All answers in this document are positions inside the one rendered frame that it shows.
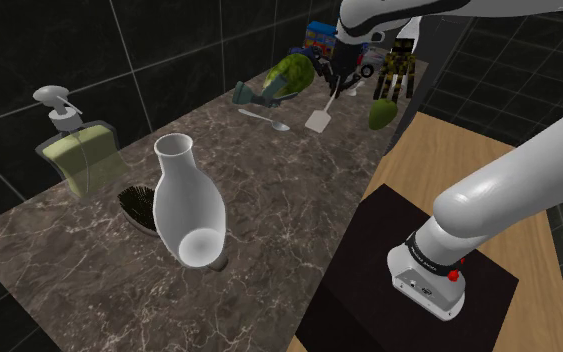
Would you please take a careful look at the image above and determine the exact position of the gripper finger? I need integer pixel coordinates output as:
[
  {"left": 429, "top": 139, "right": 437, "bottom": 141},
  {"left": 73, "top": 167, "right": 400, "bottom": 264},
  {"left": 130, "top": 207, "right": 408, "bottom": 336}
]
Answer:
[
  {"left": 313, "top": 54, "right": 341, "bottom": 100},
  {"left": 340, "top": 71, "right": 363, "bottom": 97}
]

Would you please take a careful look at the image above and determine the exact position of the white toy car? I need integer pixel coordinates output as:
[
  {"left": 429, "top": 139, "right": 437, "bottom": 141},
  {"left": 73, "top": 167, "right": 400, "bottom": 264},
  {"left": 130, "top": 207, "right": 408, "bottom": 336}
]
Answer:
[{"left": 357, "top": 44, "right": 388, "bottom": 80}]

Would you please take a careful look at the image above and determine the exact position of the blue colourful box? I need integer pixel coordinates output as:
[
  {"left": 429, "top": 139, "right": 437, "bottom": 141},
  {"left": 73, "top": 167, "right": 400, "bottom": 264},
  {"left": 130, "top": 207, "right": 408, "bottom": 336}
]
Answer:
[{"left": 304, "top": 20, "right": 339, "bottom": 61}]

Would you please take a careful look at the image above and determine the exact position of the white spatula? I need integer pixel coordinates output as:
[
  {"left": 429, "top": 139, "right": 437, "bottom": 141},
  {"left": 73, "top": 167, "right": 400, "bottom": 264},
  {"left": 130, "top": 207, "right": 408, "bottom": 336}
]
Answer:
[{"left": 303, "top": 87, "right": 341, "bottom": 135}]

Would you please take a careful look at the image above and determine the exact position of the green avocado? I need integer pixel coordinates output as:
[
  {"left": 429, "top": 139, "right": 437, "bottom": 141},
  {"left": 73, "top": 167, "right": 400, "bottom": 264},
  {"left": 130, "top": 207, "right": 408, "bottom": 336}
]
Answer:
[{"left": 368, "top": 97, "right": 400, "bottom": 132}]

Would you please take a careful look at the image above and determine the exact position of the black and yellow figure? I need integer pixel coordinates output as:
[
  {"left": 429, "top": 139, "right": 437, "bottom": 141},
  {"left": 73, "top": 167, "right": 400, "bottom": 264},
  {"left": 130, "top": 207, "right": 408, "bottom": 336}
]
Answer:
[{"left": 372, "top": 35, "right": 417, "bottom": 105}]

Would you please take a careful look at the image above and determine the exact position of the silver spoon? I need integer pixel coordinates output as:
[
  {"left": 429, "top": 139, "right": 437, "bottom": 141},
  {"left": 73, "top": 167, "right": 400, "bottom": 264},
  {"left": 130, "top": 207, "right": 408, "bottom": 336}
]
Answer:
[{"left": 237, "top": 107, "right": 292, "bottom": 133}]

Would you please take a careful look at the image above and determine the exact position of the light wooden platform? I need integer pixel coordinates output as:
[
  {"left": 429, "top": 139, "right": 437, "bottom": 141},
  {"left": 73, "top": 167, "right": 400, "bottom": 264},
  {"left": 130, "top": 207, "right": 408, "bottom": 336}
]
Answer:
[{"left": 285, "top": 110, "right": 563, "bottom": 352}]

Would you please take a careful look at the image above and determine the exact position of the white vase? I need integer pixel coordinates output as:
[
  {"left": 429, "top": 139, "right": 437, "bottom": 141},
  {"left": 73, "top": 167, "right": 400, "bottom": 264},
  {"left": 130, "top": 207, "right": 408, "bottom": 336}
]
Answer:
[{"left": 152, "top": 132, "right": 228, "bottom": 270}]

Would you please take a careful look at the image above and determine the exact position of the dark robot stand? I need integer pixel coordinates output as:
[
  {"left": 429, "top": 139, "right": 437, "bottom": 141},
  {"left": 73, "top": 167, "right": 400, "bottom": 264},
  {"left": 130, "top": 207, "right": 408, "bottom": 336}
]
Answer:
[{"left": 294, "top": 182, "right": 521, "bottom": 352}]

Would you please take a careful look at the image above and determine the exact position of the black hairbrush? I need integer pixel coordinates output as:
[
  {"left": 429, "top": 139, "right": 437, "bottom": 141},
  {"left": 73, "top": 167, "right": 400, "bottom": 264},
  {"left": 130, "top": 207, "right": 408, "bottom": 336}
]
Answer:
[{"left": 116, "top": 183, "right": 230, "bottom": 273}]

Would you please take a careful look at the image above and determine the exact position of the green soap dispenser bottle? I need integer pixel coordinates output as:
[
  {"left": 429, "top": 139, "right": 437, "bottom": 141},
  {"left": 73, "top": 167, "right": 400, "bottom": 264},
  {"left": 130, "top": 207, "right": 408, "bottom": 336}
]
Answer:
[{"left": 32, "top": 85, "right": 129, "bottom": 199}]

